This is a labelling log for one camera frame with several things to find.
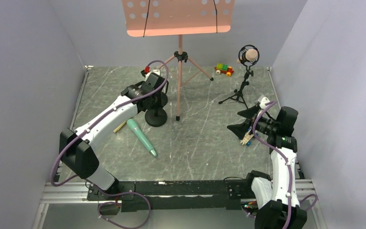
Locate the pink microphone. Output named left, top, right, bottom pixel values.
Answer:
left=237, top=49, right=259, bottom=63

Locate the black tripod microphone stand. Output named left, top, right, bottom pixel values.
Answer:
left=218, top=44, right=260, bottom=109

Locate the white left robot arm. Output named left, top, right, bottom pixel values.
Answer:
left=59, top=70, right=167, bottom=195

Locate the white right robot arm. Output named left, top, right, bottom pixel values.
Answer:
left=227, top=103, right=307, bottom=229

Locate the rear black round-base mic stand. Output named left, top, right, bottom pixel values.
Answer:
left=160, top=92, right=168, bottom=107

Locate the black round-base mic stand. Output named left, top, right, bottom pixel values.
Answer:
left=144, top=107, right=167, bottom=127
left=160, top=92, right=168, bottom=107

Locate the front black round-base mic stand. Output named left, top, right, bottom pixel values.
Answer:
left=144, top=107, right=167, bottom=127

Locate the pink music stand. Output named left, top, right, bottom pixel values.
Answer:
left=122, top=0, right=235, bottom=121

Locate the white blue toy block car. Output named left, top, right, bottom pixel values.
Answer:
left=240, top=130, right=259, bottom=146

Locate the teal microphone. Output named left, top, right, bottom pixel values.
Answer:
left=126, top=118, right=158, bottom=157

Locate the yellow microphone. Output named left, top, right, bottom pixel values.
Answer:
left=113, top=121, right=126, bottom=133

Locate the colourful toy block train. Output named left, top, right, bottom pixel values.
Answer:
left=214, top=63, right=234, bottom=77

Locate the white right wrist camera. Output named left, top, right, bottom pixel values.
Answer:
left=257, top=95, right=271, bottom=110

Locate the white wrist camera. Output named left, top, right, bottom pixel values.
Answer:
left=141, top=66, right=164, bottom=86
left=257, top=95, right=271, bottom=110

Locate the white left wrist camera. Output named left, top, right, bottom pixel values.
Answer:
left=141, top=66, right=164, bottom=86

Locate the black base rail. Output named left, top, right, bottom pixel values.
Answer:
left=87, top=179, right=256, bottom=212

